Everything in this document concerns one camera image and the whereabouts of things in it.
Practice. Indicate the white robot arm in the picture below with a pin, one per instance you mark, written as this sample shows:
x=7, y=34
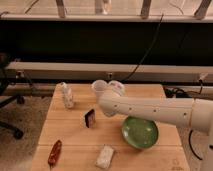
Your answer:
x=194, y=113

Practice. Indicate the black standing eraser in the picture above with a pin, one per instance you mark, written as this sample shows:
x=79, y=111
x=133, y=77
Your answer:
x=90, y=118

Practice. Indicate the clear plastic cup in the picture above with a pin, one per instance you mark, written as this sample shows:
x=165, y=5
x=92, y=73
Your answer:
x=98, y=87

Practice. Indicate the small white bottle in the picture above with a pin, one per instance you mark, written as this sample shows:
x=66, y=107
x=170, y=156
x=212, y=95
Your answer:
x=67, y=95

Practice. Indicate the green ceramic bowl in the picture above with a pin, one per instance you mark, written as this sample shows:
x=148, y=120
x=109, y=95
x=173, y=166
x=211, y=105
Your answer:
x=140, y=133

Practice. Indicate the red chip bag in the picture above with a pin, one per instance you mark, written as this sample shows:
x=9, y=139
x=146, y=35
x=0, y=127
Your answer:
x=54, y=154

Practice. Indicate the black office chair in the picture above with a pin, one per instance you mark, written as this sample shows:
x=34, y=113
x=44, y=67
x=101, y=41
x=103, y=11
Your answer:
x=4, y=62

